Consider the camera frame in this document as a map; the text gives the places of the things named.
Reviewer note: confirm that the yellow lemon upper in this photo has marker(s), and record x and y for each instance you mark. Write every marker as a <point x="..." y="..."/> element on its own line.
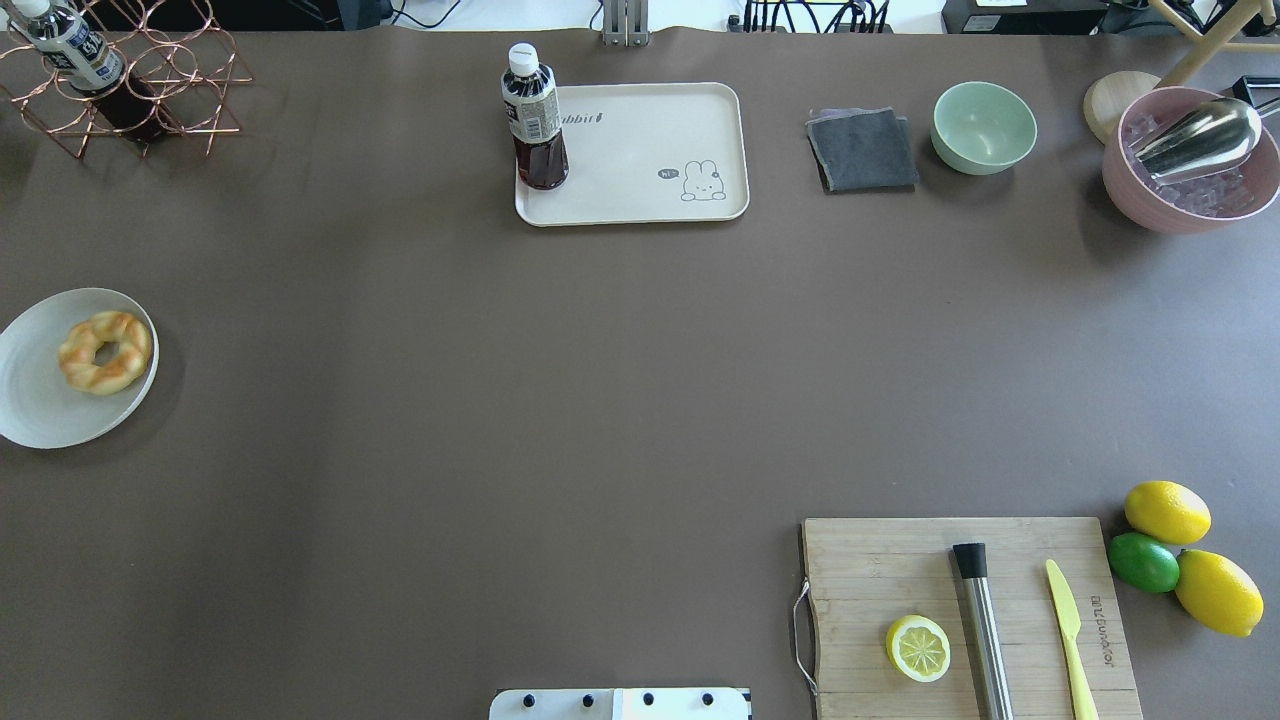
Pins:
<point x="1168" y="512"/>

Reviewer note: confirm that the mint green bowl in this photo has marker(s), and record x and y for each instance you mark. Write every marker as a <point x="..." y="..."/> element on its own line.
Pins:
<point x="979" y="128"/>

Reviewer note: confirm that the yellow lemon lower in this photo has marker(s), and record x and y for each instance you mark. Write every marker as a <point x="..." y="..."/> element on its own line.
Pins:
<point x="1218" y="593"/>

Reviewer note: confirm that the white round plate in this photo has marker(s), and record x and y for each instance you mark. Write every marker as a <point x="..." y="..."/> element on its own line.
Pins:
<point x="40" y="410"/>

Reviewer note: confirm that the steel muddler black tip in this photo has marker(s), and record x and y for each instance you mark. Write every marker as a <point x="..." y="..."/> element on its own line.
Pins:
<point x="994" y="689"/>

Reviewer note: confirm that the braided glazed donut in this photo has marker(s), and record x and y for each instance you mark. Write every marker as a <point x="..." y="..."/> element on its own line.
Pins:
<point x="106" y="353"/>

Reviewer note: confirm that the copper wire bottle rack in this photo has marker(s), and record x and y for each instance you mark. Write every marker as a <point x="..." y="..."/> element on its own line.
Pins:
<point x="179" y="68"/>

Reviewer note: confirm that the dark tea bottle on tray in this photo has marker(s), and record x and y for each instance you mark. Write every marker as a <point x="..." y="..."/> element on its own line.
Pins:
<point x="529" y="91"/>

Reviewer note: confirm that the steel ice scoop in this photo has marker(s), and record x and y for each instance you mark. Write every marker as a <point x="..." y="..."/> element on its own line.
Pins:
<point x="1217" y="135"/>

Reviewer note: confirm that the grey folded cloth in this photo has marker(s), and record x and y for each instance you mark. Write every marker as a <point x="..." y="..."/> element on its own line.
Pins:
<point x="860" y="149"/>

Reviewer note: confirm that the yellow plastic knife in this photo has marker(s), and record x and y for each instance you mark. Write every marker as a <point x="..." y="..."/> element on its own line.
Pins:
<point x="1070" y="623"/>

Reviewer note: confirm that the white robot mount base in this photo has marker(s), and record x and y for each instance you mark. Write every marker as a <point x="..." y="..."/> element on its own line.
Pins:
<point x="623" y="703"/>

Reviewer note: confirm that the wooden cup stand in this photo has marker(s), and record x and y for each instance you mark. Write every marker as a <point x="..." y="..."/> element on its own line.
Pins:
<point x="1221" y="38"/>

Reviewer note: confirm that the halved lemon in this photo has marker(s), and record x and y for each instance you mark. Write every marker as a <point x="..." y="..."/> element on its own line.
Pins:
<point x="918" y="647"/>

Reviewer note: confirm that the bottle lying in rack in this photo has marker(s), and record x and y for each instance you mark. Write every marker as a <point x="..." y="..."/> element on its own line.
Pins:
<point x="92" y="68"/>

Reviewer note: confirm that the round wooden coaster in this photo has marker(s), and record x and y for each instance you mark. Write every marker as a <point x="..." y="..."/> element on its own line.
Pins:
<point x="1106" y="100"/>

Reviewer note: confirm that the yellow lemon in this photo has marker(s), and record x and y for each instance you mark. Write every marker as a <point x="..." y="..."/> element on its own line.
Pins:
<point x="1218" y="593"/>
<point x="1168" y="512"/>

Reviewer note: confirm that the green lime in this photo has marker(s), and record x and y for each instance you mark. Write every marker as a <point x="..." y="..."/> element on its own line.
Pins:
<point x="1143" y="562"/>

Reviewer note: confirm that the bamboo cutting board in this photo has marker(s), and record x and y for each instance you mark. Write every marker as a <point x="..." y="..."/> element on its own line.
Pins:
<point x="866" y="573"/>

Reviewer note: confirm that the cream rabbit tray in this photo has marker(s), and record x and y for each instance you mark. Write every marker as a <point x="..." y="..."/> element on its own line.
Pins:
<point x="646" y="153"/>

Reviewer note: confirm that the pink bowl with ice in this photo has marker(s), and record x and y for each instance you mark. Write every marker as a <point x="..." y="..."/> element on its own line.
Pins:
<point x="1139" y="201"/>

